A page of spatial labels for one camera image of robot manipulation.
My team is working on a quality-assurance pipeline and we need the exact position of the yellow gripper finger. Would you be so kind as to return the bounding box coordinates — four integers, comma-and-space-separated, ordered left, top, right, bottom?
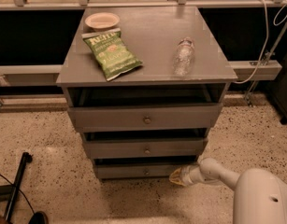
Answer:
169, 176, 183, 186
169, 168, 181, 178

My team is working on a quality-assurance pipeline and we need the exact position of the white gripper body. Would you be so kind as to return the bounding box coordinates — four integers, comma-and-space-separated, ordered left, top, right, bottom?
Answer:
180, 165, 202, 186

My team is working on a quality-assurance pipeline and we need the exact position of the grey bottom drawer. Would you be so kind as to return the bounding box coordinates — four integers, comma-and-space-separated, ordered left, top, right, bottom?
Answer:
93, 161, 195, 179

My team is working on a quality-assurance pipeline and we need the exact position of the grey drawer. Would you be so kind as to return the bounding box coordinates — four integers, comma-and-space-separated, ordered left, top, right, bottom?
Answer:
93, 161, 195, 179
68, 104, 222, 133
83, 138, 208, 159

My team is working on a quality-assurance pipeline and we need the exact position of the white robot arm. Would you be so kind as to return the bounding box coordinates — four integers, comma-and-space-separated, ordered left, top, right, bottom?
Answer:
169, 158, 287, 224

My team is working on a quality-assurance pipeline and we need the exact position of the grey middle drawer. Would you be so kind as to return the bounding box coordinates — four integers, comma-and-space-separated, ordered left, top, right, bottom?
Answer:
83, 138, 208, 159

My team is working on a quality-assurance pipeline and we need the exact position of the grey top drawer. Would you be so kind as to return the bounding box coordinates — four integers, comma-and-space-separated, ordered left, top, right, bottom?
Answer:
68, 104, 222, 133

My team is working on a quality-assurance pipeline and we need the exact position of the grey wooden drawer cabinet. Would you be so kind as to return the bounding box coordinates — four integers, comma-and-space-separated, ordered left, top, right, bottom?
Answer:
56, 6, 238, 181

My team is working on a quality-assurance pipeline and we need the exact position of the clear plastic water bottle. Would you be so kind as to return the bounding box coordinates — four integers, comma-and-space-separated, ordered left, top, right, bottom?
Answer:
173, 37, 194, 76

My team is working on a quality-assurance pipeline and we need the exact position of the dark cabinet at right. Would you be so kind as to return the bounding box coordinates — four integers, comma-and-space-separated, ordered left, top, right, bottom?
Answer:
270, 53, 287, 125

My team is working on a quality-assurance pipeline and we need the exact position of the black round foot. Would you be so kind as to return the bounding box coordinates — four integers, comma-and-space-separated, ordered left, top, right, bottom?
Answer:
28, 212, 49, 224

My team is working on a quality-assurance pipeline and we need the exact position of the green chip bag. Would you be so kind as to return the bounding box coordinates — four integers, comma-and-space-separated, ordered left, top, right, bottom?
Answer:
81, 28, 142, 81

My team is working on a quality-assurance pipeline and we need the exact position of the black stand leg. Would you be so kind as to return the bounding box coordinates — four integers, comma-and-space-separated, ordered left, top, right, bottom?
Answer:
0, 152, 33, 222

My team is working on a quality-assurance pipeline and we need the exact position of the beige paper bowl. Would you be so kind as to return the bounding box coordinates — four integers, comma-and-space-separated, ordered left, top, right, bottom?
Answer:
85, 12, 120, 31

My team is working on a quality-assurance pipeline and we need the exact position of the metal railing frame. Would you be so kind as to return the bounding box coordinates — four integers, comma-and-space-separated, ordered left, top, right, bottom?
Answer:
0, 0, 287, 114

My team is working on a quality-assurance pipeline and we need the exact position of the thin black cable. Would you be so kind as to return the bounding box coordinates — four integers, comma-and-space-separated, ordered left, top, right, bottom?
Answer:
0, 167, 36, 214

